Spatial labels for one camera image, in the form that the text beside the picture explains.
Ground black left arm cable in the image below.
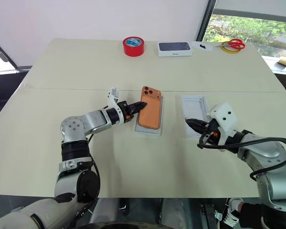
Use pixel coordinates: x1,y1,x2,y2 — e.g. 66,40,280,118
71,133,102,221

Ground thin yellow tape ring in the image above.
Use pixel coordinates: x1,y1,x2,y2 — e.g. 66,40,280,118
220,44,241,54

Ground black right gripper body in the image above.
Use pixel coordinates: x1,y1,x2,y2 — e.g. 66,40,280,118
199,119,220,146

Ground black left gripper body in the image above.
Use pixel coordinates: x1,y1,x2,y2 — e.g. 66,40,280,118
117,101,136,125

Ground white box with phone print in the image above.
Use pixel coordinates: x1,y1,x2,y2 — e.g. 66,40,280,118
156,41,194,58

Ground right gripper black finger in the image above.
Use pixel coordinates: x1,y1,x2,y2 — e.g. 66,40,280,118
185,120,205,137
188,118,210,131

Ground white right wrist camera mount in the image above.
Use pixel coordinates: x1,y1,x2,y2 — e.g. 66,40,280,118
209,102,238,146

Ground black slanted frame bar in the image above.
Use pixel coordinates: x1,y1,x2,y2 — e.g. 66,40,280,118
0,35,18,72

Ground orange smartphone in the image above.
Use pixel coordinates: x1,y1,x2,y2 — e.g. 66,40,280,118
137,85,163,130

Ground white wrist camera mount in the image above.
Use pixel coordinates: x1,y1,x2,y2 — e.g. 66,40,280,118
209,102,238,146
107,87,125,125

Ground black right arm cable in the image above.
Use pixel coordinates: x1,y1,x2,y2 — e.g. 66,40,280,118
197,133,286,182

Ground black window frame post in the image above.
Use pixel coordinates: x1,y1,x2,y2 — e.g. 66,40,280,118
196,0,217,42

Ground black trouser leg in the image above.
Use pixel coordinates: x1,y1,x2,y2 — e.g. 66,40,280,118
238,202,263,229

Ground white phone box lid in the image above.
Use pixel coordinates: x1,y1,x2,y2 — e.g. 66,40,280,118
181,94,211,139

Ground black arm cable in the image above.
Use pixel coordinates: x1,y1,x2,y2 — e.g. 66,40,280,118
71,133,102,221
197,133,286,182

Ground white phone box base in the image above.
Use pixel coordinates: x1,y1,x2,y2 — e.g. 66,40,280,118
133,94,165,137

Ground red-handled scissors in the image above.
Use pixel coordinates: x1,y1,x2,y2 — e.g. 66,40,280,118
215,38,246,50

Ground white card with black mark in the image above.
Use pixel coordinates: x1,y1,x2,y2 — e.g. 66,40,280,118
191,41,214,52

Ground red tape roll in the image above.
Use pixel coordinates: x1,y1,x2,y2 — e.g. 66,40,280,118
123,36,145,57

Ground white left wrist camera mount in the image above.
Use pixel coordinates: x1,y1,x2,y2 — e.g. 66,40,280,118
107,87,125,125

